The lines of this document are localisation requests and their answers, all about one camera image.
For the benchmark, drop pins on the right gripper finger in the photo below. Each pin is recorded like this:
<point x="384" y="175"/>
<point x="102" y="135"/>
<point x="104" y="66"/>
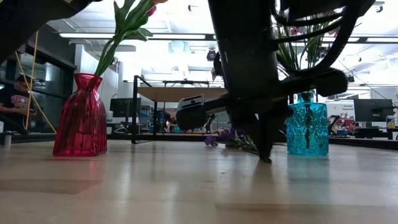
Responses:
<point x="256" y="133"/>
<point x="270" y="133"/>

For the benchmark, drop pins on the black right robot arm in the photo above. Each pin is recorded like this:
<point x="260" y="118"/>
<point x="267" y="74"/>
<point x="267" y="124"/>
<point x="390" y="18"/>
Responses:
<point x="245" y="46"/>

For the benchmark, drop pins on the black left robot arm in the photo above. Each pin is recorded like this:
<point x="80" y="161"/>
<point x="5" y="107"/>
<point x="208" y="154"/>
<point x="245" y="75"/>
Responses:
<point x="25" y="18"/>

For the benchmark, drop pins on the black overhead frame bar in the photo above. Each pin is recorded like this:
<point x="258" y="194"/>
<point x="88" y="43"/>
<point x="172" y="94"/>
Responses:
<point x="171" y="36"/>

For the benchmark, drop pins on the black round ceiling fixture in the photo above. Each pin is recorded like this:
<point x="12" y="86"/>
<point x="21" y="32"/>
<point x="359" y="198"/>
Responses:
<point x="211" y="55"/>

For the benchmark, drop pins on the black ceiling spotlight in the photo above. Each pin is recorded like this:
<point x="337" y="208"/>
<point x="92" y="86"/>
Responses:
<point x="350" y="78"/>

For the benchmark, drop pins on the red glass vase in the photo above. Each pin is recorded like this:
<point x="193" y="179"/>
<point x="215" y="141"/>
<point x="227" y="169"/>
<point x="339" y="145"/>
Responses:
<point x="81" y="124"/>

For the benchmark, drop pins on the person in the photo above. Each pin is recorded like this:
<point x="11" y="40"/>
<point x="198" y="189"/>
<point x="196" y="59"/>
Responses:
<point x="15" y="99"/>

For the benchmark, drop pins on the red artificial tulip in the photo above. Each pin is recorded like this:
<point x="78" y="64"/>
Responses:
<point x="151" y="11"/>

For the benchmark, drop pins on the teal glass vase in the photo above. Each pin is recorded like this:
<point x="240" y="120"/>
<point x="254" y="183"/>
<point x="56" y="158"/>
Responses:
<point x="308" y="130"/>

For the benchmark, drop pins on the purple artificial flower bunch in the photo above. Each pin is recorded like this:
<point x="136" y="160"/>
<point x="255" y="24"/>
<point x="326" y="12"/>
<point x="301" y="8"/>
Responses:
<point x="226" y="134"/>

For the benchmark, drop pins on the orange artificial tulip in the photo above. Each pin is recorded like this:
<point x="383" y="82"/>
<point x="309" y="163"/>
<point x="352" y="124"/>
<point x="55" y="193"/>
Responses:
<point x="136" y="15"/>

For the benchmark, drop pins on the black computer monitor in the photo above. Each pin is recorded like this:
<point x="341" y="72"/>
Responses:
<point x="124" y="107"/>
<point x="373" y="109"/>

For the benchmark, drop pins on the wooden board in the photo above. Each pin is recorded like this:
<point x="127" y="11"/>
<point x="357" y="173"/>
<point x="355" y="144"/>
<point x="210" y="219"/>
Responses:
<point x="174" y="93"/>

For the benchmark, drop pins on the small grey post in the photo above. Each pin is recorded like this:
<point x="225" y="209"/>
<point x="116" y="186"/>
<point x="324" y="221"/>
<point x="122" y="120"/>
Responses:
<point x="7" y="140"/>

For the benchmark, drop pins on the white sign board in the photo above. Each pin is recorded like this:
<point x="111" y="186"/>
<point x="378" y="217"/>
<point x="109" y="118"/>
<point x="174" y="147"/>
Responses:
<point x="345" y="107"/>

